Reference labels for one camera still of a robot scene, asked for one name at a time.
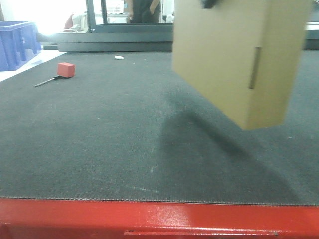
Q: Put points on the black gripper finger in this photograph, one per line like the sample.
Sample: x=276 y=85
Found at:
x=208 y=4

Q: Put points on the tan cardboard box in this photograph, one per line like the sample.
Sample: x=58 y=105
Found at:
x=251 y=88

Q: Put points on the black conveyor belt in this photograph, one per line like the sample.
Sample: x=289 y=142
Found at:
x=132 y=129

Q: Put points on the standing person in black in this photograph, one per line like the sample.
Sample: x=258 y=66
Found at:
x=144 y=11

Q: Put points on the small red block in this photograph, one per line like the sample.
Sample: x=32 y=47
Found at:
x=65 y=69

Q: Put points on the blue plastic crate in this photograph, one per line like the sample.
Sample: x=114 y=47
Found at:
x=18 y=44

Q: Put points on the dark metal table frame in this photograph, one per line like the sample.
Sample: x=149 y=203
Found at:
x=229 y=26

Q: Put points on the red conveyor frame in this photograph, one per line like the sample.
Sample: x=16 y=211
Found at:
x=65 y=219

